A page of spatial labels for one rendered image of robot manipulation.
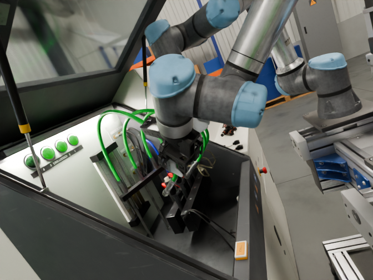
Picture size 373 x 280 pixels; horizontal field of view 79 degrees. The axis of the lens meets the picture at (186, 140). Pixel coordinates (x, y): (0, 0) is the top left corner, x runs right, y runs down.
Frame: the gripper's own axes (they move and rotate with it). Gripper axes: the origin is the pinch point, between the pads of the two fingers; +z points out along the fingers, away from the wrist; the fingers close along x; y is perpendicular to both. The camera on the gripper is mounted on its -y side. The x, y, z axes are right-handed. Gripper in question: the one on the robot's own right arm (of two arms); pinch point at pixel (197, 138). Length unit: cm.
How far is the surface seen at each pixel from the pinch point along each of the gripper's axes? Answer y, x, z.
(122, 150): -46, 23, 0
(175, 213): -20.0, -1.3, 24.7
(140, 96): -32, 37, -19
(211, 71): -82, 527, -3
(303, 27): 161, 640, -5
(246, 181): 6.3, 13.9, 27.7
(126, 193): -37.7, 0.9, 12.8
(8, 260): -57, -33, 7
